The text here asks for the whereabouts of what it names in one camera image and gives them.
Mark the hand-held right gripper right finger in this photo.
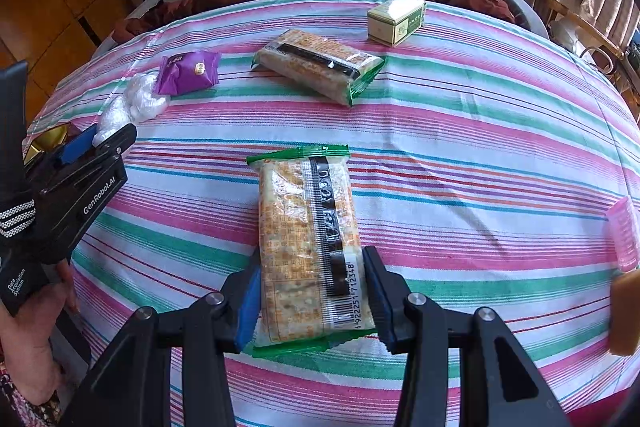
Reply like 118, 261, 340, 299
361, 246, 571, 427

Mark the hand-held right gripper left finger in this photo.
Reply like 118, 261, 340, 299
57, 267, 263, 427

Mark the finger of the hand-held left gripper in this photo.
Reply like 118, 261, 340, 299
75, 123, 138, 158
54, 124, 98, 165

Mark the gold tin box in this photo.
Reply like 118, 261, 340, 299
24, 124, 73, 168

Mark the purple snack packet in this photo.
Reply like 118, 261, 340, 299
152, 49, 222, 96

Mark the cracker packet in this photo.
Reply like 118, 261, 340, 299
246, 145, 378, 360
250, 28, 388, 108

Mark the small green white box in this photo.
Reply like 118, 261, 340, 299
366, 0, 428, 48

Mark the person's left forearm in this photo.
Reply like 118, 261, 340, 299
0, 372, 62, 427

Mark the person's left hand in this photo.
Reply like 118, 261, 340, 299
0, 257, 78, 408

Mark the dark red cloth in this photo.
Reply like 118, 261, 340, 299
565, 387, 640, 427

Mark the brown sponge block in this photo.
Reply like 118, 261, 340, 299
607, 269, 640, 358

